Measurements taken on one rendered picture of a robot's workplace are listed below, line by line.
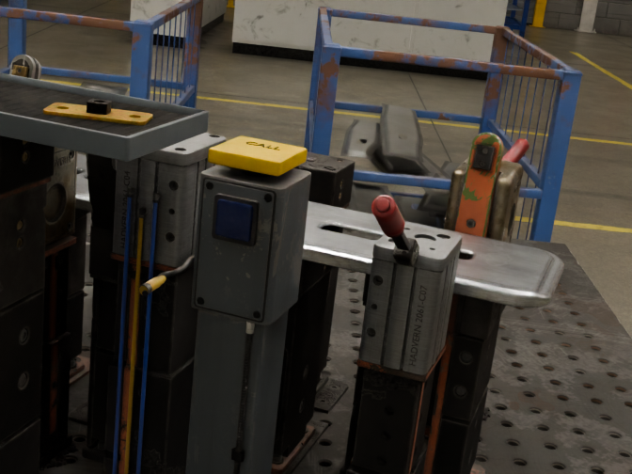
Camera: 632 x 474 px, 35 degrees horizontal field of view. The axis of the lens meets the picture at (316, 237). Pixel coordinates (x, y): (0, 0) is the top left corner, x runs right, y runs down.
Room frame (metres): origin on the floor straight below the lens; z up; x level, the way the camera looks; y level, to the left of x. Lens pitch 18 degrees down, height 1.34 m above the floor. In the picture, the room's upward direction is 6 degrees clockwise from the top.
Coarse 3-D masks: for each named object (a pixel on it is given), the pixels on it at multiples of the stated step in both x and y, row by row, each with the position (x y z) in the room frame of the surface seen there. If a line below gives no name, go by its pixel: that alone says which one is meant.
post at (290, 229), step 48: (240, 192) 0.74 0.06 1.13; (288, 192) 0.74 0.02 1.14; (288, 240) 0.75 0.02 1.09; (192, 288) 0.75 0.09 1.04; (240, 288) 0.74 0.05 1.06; (288, 288) 0.76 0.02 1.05; (240, 336) 0.74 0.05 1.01; (240, 384) 0.74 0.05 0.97; (192, 432) 0.75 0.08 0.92; (240, 432) 0.73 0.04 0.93
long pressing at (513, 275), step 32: (320, 224) 1.10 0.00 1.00; (352, 224) 1.12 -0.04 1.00; (416, 224) 1.15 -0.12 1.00; (320, 256) 1.01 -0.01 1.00; (352, 256) 1.00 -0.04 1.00; (480, 256) 1.05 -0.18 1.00; (512, 256) 1.07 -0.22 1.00; (544, 256) 1.08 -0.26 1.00; (480, 288) 0.95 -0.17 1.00; (512, 288) 0.95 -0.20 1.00; (544, 288) 0.98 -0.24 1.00
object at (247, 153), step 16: (224, 144) 0.77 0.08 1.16; (240, 144) 0.77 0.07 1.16; (256, 144) 0.78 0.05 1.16; (272, 144) 0.79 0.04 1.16; (208, 160) 0.75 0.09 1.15; (224, 160) 0.75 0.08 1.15; (240, 160) 0.74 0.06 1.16; (256, 160) 0.74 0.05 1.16; (272, 160) 0.74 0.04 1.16; (288, 160) 0.75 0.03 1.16; (304, 160) 0.78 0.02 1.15; (256, 176) 0.76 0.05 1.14
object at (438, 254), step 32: (384, 256) 0.87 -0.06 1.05; (448, 256) 0.87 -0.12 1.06; (384, 288) 0.87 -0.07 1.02; (416, 288) 0.86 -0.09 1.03; (448, 288) 0.90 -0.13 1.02; (384, 320) 0.86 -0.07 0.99; (416, 320) 0.86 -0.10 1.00; (448, 320) 0.92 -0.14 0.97; (384, 352) 0.87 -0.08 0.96; (416, 352) 0.85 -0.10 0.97; (384, 384) 0.87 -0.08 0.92; (416, 384) 0.86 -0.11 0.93; (384, 416) 0.87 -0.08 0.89; (416, 416) 0.87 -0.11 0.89; (384, 448) 0.87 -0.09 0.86; (416, 448) 0.89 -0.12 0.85
